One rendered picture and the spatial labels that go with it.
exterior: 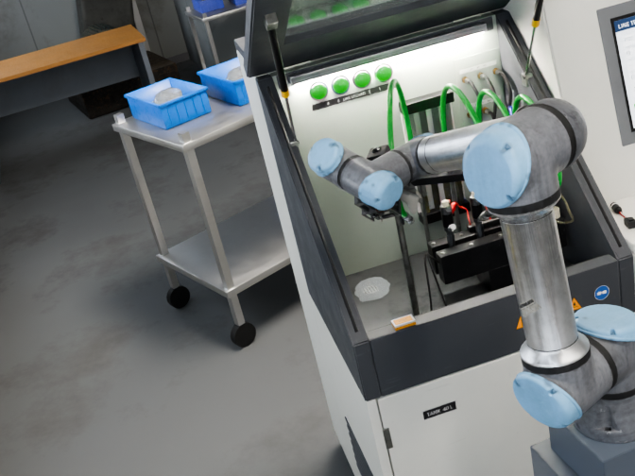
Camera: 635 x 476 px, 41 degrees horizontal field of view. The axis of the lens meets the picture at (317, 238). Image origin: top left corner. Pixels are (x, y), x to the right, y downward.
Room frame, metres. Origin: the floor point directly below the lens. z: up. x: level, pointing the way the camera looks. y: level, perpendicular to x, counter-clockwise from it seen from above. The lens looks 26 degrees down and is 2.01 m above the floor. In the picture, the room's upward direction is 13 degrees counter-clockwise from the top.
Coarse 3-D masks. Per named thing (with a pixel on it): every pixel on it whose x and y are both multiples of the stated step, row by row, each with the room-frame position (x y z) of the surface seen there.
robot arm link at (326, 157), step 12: (324, 144) 1.59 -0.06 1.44; (336, 144) 1.58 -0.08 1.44; (312, 156) 1.59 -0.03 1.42; (324, 156) 1.57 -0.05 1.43; (336, 156) 1.56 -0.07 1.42; (348, 156) 1.57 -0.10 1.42; (312, 168) 1.58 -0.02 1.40; (324, 168) 1.56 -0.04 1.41; (336, 168) 1.56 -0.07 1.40; (336, 180) 1.56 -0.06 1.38
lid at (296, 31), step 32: (256, 0) 1.73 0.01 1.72; (288, 0) 1.78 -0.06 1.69; (320, 0) 1.89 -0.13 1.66; (352, 0) 1.95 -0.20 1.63; (384, 0) 2.01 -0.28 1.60; (416, 0) 2.08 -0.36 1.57; (448, 0) 2.09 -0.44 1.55; (480, 0) 2.17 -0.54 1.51; (256, 32) 1.90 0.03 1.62; (288, 32) 2.02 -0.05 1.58; (320, 32) 2.04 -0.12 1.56; (352, 32) 2.10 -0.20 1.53; (384, 32) 2.17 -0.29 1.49; (256, 64) 2.10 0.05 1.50; (288, 64) 2.18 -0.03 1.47
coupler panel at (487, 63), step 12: (456, 60) 2.23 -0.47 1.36; (468, 60) 2.24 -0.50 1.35; (480, 60) 2.24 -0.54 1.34; (492, 60) 2.24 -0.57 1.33; (456, 72) 2.23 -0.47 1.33; (468, 72) 2.23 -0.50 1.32; (480, 72) 2.24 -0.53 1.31; (492, 72) 2.24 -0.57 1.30; (456, 84) 2.23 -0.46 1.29; (468, 84) 2.21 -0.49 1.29; (480, 84) 2.24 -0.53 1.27; (492, 84) 2.24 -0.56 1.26; (468, 96) 2.23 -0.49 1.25; (504, 96) 2.25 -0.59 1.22; (492, 108) 2.24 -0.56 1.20; (468, 120) 2.23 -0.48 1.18
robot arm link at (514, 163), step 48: (480, 144) 1.20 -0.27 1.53; (528, 144) 1.17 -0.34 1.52; (480, 192) 1.19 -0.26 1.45; (528, 192) 1.16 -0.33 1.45; (528, 240) 1.17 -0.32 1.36; (528, 288) 1.17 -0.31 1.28; (528, 336) 1.18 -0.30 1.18; (576, 336) 1.17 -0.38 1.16; (528, 384) 1.15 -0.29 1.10; (576, 384) 1.13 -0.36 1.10
